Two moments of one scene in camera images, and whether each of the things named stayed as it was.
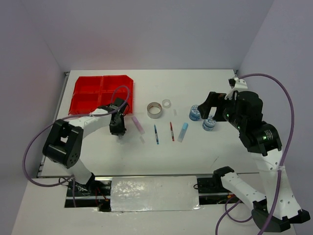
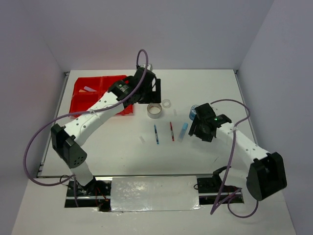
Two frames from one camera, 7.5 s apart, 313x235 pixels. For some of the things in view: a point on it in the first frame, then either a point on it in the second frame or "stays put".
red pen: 172,133 stays put
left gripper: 121,129 -> 154,97
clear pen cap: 142,139 stays put
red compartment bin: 90,92 stays put
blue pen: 157,137 stays put
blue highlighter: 181,136 stays put
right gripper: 213,99 -> 194,129
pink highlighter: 142,131 -> 87,88
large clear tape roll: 154,110 stays put
